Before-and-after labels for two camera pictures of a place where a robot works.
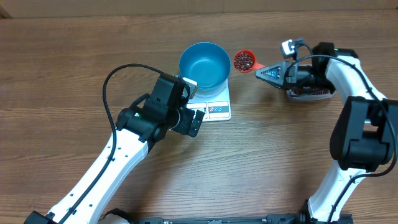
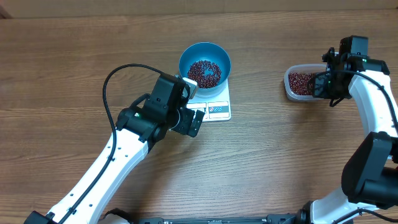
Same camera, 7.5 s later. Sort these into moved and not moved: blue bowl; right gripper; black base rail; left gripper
Moved: right gripper
Not moved: blue bowl; left gripper; black base rail
